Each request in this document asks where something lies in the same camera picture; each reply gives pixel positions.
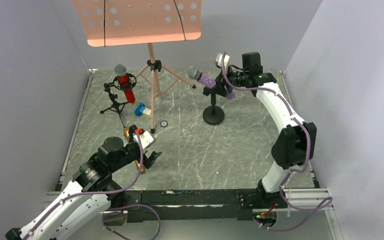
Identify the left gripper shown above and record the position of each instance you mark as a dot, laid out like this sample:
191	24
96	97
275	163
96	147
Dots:
142	153

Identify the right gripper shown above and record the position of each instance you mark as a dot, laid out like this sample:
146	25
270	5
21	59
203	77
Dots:
221	79

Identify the gold microphone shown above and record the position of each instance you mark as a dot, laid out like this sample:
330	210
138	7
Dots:
126	133

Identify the black round-base mic stand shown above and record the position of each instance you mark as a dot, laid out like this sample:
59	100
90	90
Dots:
212	115

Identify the purple glitter microphone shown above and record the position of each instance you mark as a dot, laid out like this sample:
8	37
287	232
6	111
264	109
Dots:
194	74

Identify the black tripod shock-mount stand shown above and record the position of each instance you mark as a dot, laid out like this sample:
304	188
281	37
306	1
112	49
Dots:
116	106

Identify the red glitter microphone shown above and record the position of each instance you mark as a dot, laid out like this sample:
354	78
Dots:
126	82

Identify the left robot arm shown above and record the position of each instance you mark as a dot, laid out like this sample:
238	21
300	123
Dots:
92	189

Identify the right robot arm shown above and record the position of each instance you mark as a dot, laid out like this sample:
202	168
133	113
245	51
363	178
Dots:
294	146

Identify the pink music stand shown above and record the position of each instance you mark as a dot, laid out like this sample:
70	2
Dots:
128	22

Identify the blue poker chip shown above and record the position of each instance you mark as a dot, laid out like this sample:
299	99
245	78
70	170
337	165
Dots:
163	123

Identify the blue toy block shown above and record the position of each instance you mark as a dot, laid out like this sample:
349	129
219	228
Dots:
140	109

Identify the cream toy block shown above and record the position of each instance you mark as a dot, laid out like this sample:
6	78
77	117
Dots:
146	111

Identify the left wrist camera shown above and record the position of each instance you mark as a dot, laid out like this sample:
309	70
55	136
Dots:
143	137

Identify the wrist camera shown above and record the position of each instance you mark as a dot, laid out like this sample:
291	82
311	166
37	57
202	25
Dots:
219	60
143	137

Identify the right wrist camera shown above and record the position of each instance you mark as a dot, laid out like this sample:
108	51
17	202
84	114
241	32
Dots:
219	60

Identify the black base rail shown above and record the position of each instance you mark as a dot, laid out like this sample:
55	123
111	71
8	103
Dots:
195	204

